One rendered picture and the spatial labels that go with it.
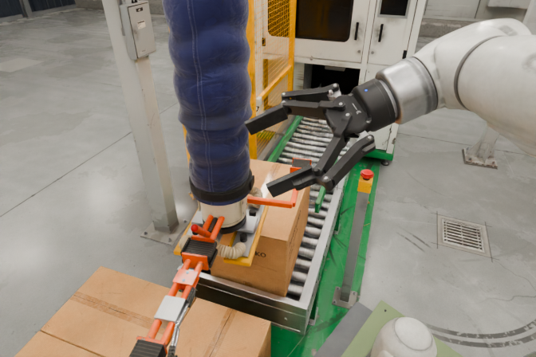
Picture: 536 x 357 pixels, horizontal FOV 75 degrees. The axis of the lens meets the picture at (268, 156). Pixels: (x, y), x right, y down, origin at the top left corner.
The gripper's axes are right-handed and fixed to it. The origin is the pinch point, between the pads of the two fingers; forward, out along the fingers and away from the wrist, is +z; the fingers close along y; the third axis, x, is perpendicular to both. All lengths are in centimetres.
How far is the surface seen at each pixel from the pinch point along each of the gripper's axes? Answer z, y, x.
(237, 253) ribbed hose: 27, 21, -65
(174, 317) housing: 42, 0, -45
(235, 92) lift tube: 4, 45, -22
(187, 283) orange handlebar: 39, 9, -49
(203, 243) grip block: 34, 23, -55
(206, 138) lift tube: 18, 42, -31
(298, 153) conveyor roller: -8, 152, -193
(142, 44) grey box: 51, 166, -56
